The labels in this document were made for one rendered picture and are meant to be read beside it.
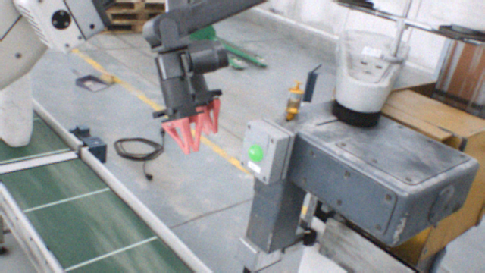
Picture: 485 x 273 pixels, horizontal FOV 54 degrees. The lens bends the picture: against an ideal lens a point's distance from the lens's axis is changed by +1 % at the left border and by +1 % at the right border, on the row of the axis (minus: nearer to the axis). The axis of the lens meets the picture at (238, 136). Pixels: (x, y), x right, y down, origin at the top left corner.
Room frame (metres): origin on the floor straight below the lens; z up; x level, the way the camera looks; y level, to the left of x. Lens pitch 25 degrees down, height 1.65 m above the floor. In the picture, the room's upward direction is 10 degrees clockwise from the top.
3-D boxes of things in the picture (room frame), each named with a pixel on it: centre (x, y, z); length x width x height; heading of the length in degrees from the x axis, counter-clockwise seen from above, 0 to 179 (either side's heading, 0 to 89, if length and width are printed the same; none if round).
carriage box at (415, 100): (1.04, -0.45, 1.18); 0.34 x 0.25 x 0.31; 135
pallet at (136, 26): (6.55, 1.81, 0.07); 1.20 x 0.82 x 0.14; 133
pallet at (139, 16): (6.57, 1.80, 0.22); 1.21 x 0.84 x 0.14; 135
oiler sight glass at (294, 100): (0.81, -0.09, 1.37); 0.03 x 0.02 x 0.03; 45
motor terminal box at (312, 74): (1.27, -0.20, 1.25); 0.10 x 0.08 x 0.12; 160
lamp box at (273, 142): (0.75, -0.05, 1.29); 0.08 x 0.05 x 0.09; 45
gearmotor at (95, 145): (2.38, 0.86, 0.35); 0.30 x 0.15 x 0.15; 45
